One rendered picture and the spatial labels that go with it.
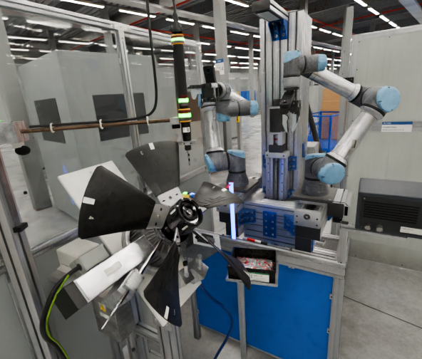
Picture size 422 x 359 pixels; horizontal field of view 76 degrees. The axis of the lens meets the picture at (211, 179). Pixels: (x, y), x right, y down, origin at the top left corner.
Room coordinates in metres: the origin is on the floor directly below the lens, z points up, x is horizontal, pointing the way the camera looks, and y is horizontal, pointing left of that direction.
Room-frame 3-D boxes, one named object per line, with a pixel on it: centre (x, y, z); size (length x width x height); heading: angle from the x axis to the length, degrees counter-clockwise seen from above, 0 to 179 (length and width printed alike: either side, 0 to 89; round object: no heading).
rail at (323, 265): (1.26, -0.19, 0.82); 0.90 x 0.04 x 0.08; 59
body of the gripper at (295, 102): (1.33, -0.41, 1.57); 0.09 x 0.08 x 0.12; 149
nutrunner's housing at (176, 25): (1.00, 0.08, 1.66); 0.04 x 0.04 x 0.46
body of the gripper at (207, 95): (1.29, -0.03, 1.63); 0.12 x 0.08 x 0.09; 159
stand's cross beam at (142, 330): (1.00, 0.34, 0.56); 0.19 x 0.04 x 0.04; 59
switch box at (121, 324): (0.98, 0.48, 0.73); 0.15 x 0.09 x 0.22; 59
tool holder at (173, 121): (1.00, 0.09, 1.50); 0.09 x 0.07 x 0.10; 94
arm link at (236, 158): (1.73, -0.17, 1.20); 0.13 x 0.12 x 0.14; 99
